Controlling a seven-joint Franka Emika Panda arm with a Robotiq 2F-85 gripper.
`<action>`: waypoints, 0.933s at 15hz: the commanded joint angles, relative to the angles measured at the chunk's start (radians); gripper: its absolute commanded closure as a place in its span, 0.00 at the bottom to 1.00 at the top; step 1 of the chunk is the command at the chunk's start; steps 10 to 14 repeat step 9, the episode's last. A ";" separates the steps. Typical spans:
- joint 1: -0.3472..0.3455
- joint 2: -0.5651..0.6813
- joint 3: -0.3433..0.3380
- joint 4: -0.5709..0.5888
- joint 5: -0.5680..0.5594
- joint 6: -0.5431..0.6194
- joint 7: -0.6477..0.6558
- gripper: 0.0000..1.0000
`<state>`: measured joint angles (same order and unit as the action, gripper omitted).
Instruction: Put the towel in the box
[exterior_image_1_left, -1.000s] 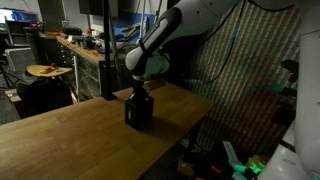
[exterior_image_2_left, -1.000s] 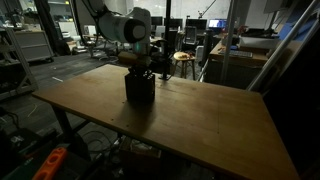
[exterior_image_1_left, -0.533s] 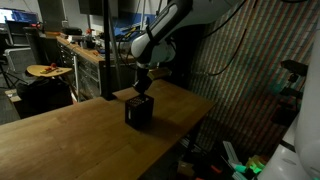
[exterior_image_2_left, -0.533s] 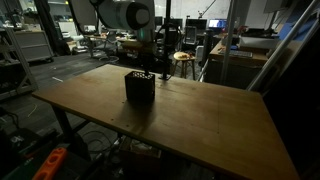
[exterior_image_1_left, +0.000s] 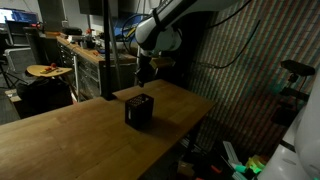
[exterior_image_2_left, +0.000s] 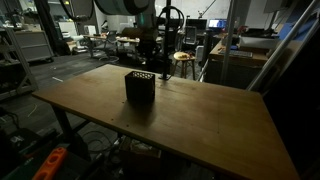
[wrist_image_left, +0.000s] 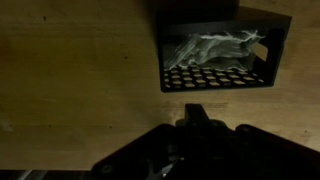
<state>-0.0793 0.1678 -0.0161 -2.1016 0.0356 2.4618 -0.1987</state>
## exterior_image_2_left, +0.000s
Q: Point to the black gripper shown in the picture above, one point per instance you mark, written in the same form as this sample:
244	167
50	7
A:
147	48

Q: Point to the black perforated box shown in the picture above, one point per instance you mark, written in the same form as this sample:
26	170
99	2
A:
140	88

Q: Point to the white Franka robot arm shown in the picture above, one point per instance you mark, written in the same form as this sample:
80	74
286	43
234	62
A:
123	6

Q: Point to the cardboard box with clutter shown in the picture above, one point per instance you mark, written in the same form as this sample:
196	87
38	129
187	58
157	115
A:
140	153

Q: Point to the black vertical pole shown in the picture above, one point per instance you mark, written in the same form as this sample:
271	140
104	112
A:
166	50

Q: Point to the round wooden stool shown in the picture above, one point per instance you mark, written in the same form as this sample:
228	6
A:
184	57

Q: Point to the grey office chair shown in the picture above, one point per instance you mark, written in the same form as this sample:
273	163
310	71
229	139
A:
190	35

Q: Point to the cluttered wooden office desk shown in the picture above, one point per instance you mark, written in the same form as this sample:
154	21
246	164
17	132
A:
100	37

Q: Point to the dark computer monitor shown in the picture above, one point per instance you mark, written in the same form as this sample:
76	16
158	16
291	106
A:
196	24

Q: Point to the lit blue computer screen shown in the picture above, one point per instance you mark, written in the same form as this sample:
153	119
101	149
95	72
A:
217	23

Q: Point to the silver vertical pole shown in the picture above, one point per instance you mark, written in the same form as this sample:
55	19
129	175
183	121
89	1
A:
229	40

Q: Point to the grey computer keyboard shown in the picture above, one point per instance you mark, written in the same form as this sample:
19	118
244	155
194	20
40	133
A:
236	53

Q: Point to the wooden top workbench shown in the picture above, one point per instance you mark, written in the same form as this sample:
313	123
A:
238	66

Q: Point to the black table leg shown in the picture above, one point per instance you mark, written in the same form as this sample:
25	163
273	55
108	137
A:
65	125

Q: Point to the grey drawer cabinet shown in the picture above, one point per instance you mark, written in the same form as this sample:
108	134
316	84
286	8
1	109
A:
33	45

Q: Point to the slanted aluminium bar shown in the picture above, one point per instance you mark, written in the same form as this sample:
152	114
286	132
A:
283	46

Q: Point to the blue panel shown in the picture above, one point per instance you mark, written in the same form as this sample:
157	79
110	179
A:
295	30

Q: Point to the orange plastic tool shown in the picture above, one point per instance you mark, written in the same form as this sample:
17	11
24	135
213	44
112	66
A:
50	165

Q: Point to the aluminium rack frame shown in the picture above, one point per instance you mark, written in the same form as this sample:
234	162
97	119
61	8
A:
18	66

